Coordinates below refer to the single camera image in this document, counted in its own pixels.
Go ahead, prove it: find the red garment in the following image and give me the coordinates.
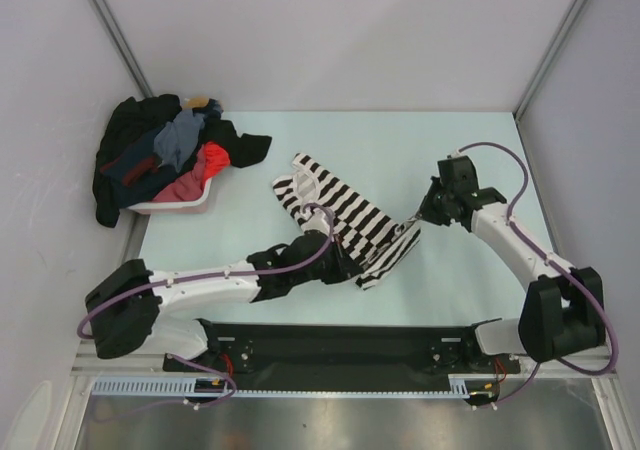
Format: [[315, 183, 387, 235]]
[[203, 142, 231, 182]]

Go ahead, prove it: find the grey blue garment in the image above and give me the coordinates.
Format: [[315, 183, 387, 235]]
[[153, 108, 204, 172]]

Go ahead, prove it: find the aluminium frame rail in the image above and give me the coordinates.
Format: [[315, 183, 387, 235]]
[[71, 353, 164, 376]]

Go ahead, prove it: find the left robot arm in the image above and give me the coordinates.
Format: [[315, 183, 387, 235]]
[[77, 231, 362, 370]]

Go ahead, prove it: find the tan garment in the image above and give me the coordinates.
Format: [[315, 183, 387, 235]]
[[182, 96, 209, 109]]

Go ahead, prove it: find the pink plastic basket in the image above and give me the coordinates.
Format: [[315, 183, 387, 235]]
[[127, 179, 212, 215]]

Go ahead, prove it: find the black garment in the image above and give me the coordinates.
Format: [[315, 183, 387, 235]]
[[92, 94, 272, 228]]

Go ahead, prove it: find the pink garment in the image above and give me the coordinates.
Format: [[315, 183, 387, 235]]
[[152, 160, 206, 203]]

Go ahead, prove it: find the white slotted cable duct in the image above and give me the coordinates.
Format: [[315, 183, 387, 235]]
[[91, 372, 499, 399]]

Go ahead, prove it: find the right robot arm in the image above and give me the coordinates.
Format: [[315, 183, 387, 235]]
[[418, 156, 606, 371]]

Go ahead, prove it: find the navy maroon garment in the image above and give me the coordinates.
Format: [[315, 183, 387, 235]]
[[100, 132, 177, 209]]

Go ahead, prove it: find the black white striped tank top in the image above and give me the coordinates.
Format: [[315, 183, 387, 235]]
[[272, 153, 421, 290]]

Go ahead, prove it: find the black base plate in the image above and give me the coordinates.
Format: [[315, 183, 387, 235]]
[[162, 322, 520, 381]]

